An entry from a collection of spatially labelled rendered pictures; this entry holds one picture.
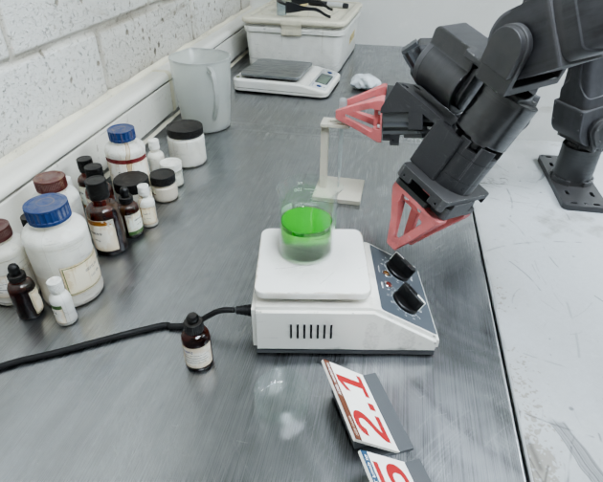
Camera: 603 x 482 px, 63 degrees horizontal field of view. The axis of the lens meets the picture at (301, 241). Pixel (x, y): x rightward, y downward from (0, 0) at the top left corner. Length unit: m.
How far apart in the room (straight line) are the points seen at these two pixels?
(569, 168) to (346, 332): 0.57
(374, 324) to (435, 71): 0.27
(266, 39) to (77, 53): 0.71
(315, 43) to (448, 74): 1.00
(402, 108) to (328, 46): 0.96
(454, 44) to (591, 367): 0.37
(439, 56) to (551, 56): 0.13
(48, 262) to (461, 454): 0.48
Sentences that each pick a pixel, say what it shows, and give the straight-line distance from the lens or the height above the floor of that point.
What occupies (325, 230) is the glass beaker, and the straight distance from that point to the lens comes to 0.51.
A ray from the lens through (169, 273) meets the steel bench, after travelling 0.68.
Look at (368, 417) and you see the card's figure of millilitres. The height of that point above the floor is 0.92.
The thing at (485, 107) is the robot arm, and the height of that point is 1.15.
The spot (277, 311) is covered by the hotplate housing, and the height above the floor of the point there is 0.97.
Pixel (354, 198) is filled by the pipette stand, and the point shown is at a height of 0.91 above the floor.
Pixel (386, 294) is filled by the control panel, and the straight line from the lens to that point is 0.54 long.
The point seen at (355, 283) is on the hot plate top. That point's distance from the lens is 0.51.
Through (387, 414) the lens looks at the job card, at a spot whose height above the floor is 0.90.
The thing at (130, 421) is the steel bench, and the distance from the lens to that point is 0.52.
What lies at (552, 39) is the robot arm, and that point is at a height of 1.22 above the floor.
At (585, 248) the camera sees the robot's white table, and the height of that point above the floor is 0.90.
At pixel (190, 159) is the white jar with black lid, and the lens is 0.94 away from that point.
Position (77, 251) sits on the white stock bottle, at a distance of 0.62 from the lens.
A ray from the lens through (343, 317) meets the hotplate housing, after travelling 0.51.
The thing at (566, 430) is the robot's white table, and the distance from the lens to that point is 0.55.
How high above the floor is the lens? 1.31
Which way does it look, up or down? 35 degrees down
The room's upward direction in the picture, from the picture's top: 1 degrees clockwise
